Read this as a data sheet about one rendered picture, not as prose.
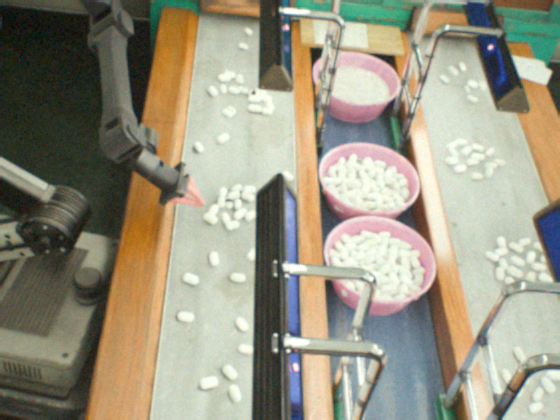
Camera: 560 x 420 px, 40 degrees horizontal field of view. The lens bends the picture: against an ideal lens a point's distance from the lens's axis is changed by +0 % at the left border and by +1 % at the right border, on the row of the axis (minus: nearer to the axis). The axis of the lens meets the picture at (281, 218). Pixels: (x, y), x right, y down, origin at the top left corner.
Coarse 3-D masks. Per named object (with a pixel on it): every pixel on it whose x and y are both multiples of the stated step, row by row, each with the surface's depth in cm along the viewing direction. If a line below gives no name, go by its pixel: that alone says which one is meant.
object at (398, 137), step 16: (432, 0) 199; (448, 0) 199; (464, 0) 199; (480, 0) 199; (416, 32) 206; (448, 32) 188; (464, 32) 188; (480, 32) 189; (496, 32) 189; (416, 48) 207; (432, 48) 192; (400, 96) 221; (416, 96) 203; (400, 128) 223; (400, 144) 215
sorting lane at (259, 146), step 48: (192, 96) 218; (240, 96) 221; (288, 96) 223; (192, 144) 203; (240, 144) 206; (288, 144) 208; (240, 192) 193; (192, 240) 180; (240, 240) 181; (192, 288) 170; (240, 288) 171; (192, 336) 161; (240, 336) 162; (192, 384) 153; (240, 384) 154
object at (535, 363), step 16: (512, 288) 131; (528, 288) 131; (544, 288) 131; (496, 304) 135; (496, 320) 137; (480, 336) 141; (480, 352) 144; (464, 368) 149; (528, 368) 122; (544, 368) 120; (464, 384) 149; (496, 384) 134; (512, 384) 126; (448, 400) 157; (496, 400) 132; (512, 400) 127; (448, 416) 158; (496, 416) 132
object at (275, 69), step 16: (272, 0) 190; (288, 0) 198; (272, 32) 180; (288, 32) 187; (272, 48) 176; (288, 48) 181; (272, 64) 171; (288, 64) 176; (272, 80) 172; (288, 80) 172
